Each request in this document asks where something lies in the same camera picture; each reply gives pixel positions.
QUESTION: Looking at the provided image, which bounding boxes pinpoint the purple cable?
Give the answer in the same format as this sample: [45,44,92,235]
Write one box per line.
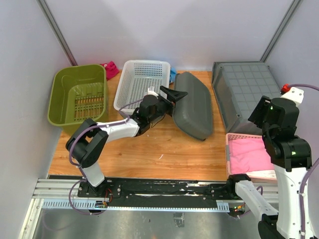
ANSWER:
[67,99,145,216]
[289,83,319,237]

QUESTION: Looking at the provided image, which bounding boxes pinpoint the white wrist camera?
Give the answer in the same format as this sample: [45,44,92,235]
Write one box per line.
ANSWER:
[147,86,159,97]
[281,84,304,106]

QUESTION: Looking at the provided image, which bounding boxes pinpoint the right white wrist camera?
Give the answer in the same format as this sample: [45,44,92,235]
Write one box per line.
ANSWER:
[281,84,304,106]

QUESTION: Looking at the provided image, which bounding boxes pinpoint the large grey storage crate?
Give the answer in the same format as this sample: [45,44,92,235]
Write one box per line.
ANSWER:
[211,61,280,135]

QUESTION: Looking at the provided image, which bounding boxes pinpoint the pink plastic basket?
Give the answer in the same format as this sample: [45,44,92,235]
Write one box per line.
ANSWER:
[225,133,277,182]

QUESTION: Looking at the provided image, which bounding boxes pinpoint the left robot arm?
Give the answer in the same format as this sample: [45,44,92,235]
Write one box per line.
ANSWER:
[66,86,188,197]

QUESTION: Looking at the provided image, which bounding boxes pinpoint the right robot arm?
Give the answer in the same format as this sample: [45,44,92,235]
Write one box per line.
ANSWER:
[226,96,319,239]

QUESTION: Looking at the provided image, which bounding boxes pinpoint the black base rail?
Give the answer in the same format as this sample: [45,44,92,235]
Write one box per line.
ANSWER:
[77,178,241,212]

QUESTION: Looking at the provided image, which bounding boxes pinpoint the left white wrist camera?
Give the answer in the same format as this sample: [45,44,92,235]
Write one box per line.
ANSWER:
[147,86,159,97]

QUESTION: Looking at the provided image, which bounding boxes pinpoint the blue snack packet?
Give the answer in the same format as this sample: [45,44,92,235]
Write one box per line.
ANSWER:
[169,67,177,84]

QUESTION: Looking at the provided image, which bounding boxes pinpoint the olive green plastic basket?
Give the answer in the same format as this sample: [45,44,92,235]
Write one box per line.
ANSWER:
[47,64,109,136]

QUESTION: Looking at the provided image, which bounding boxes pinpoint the magenta cloth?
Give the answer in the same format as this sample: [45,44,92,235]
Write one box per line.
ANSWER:
[101,61,119,81]

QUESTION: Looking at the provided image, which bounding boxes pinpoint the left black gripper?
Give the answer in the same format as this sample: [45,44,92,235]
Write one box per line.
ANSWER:
[149,86,188,123]

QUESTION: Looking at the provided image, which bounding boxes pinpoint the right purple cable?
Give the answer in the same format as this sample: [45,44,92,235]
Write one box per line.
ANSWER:
[289,83,319,237]

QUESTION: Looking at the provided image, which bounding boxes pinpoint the white perforated plastic basket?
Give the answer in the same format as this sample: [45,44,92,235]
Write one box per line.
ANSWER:
[113,60,170,115]

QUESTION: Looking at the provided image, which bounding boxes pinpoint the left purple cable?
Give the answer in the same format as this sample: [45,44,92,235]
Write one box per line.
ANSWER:
[67,99,145,216]

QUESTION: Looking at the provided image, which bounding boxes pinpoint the dark grey plastic tub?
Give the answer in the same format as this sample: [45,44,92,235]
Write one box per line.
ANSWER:
[172,72,213,141]

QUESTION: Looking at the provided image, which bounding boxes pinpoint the pink towel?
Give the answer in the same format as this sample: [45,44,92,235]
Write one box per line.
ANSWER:
[229,138,274,174]

